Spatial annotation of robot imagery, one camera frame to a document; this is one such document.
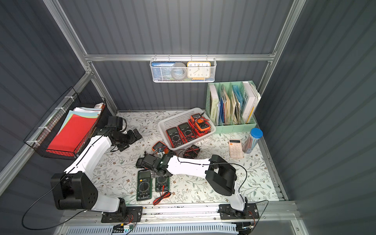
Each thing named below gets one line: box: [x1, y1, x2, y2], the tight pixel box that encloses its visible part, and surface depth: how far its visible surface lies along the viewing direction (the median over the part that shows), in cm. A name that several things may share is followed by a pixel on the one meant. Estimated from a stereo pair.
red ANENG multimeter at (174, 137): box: [165, 126, 185, 149], surface depth 101 cm
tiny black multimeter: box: [135, 157, 144, 169], surface depth 90 cm
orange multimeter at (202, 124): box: [190, 113, 211, 132], surface depth 101 cm
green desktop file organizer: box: [205, 80, 259, 134], surface depth 101 cm
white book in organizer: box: [241, 81, 262, 124], surface depth 100 cm
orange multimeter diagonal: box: [151, 141, 169, 155], surface depth 98 cm
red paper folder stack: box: [46, 106, 101, 157], surface depth 75 cm
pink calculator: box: [228, 139, 244, 159], surface depth 100 cm
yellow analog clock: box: [187, 61, 212, 79], surface depth 90 cm
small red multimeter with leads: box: [188, 118, 211, 138], surface depth 102 cm
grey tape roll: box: [170, 62, 188, 81], surface depth 89 cm
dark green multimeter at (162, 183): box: [155, 176, 170, 192], surface depth 83 cm
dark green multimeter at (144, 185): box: [136, 169, 153, 202], surface depth 82 cm
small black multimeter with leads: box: [183, 144, 201, 160], surface depth 96 cm
